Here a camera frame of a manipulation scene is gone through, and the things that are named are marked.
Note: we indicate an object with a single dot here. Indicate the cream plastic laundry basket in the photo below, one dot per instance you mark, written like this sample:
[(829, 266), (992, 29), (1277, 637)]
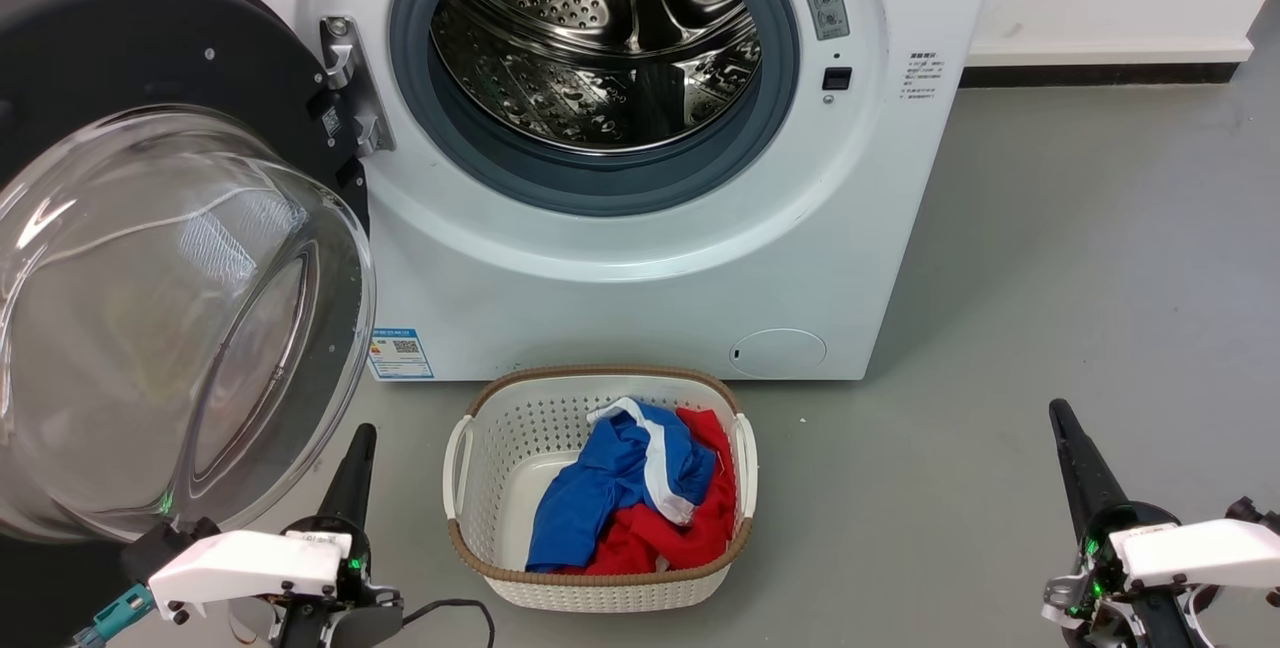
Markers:
[(505, 448)]

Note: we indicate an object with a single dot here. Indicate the white front-load washing machine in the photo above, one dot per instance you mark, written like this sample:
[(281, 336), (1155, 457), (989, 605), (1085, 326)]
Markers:
[(620, 308)]

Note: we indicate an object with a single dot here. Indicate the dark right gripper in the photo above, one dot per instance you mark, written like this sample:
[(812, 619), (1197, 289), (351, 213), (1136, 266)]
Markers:
[(1140, 618)]

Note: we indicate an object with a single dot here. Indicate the black baseboard strip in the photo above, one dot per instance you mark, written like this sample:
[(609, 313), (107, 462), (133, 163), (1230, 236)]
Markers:
[(1100, 75)]

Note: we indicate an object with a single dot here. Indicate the red garment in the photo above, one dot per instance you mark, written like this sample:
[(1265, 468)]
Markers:
[(690, 538)]

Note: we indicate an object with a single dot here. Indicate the blue energy label sticker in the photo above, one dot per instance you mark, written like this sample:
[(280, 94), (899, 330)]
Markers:
[(401, 355)]

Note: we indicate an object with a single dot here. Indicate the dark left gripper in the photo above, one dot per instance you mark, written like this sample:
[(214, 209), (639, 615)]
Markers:
[(365, 618)]

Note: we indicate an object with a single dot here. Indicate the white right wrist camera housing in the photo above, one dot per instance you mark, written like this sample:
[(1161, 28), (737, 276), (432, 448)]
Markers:
[(1190, 548)]

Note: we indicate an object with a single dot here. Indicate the blue and white garment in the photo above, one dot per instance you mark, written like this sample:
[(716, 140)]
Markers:
[(590, 498)]

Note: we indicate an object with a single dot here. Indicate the round white filter cover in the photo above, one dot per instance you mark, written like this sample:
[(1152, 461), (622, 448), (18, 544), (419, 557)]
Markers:
[(778, 353)]

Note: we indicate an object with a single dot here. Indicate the metal door hinge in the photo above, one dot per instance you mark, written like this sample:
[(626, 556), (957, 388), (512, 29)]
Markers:
[(345, 58)]

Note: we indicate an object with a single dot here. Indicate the steel perforated washer drum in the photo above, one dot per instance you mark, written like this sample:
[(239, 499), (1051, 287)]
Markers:
[(560, 78)]

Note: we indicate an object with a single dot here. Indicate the round black glass washer door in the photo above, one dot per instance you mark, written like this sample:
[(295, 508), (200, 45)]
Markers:
[(150, 28)]

